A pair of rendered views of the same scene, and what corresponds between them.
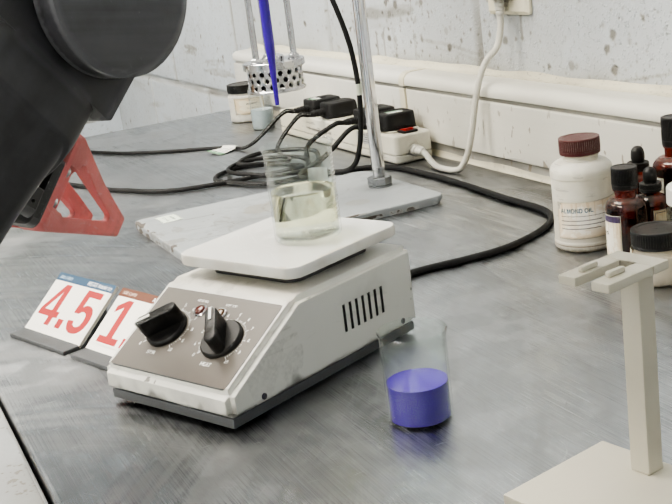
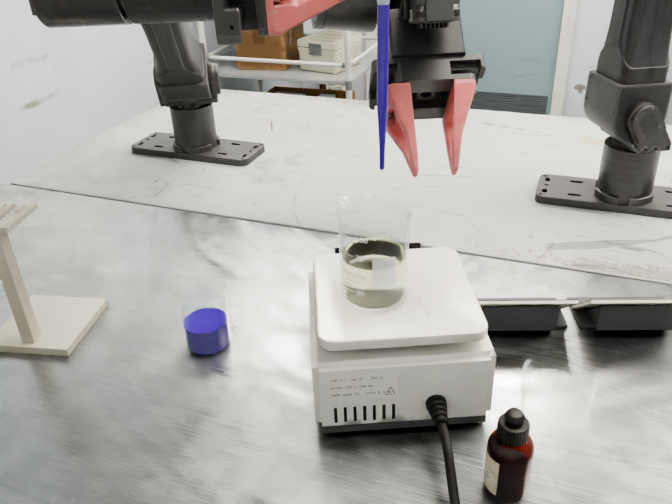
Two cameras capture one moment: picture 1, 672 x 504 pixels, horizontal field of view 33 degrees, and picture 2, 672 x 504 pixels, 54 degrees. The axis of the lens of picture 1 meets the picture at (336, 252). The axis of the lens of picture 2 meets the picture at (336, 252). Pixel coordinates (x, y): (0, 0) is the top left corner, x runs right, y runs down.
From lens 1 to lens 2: 1.13 m
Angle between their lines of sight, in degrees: 117
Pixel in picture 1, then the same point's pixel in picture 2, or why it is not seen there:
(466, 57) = not seen: outside the picture
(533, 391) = (147, 395)
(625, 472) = (44, 332)
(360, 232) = (332, 313)
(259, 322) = not seen: hidden behind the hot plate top
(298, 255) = (336, 269)
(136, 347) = not seen: hidden behind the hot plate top
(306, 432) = (270, 307)
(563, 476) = (79, 318)
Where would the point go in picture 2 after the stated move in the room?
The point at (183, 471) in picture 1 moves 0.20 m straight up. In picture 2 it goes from (304, 265) to (290, 78)
